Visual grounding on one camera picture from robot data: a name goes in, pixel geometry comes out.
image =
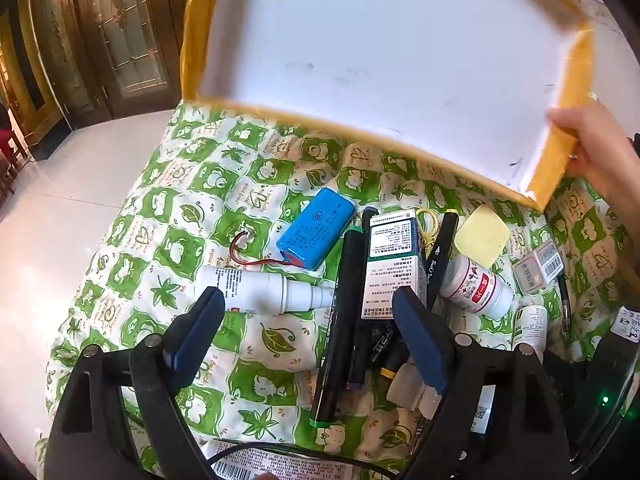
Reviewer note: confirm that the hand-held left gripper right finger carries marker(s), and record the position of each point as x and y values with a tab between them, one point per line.
420	345

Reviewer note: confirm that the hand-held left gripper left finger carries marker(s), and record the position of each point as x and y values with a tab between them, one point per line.
200	330

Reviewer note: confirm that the black marker purple cap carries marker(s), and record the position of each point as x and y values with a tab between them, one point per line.
359	355

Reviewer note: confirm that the white pill bottle red label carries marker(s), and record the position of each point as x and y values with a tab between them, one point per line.
475	287

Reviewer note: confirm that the teal white medicine box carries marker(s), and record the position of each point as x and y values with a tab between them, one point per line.
392	265

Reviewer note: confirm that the black marker green cap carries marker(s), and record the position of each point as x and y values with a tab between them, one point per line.
332	335

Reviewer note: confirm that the black marker yellow cap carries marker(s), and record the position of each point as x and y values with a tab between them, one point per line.
442	255

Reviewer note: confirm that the white bottle black print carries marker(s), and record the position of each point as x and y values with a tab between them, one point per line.
532	327

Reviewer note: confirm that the yellow square case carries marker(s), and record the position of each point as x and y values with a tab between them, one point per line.
482	235

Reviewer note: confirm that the blue battery pack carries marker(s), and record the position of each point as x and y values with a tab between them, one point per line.
315	230

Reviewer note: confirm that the white tray yellow taped edge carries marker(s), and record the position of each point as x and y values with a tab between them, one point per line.
375	60

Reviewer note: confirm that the person's right forearm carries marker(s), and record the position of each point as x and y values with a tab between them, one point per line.
629	187

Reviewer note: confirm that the person's right hand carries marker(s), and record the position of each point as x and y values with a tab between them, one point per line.
590	140

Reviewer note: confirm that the short black marker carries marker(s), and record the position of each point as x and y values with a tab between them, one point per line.
385	337

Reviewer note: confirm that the small translucent white bottle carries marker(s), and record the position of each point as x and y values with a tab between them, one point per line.
412	392

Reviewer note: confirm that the white spray bottle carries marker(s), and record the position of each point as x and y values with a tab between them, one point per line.
260	287

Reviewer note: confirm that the green printed blanket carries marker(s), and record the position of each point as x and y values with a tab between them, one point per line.
260	385

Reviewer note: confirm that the black pen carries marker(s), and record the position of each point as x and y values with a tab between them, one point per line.
563	305

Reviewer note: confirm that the dark wooden chair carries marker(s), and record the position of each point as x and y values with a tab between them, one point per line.
7	155

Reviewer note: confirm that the brown wooden glass doors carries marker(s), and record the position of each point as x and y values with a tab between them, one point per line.
120	35

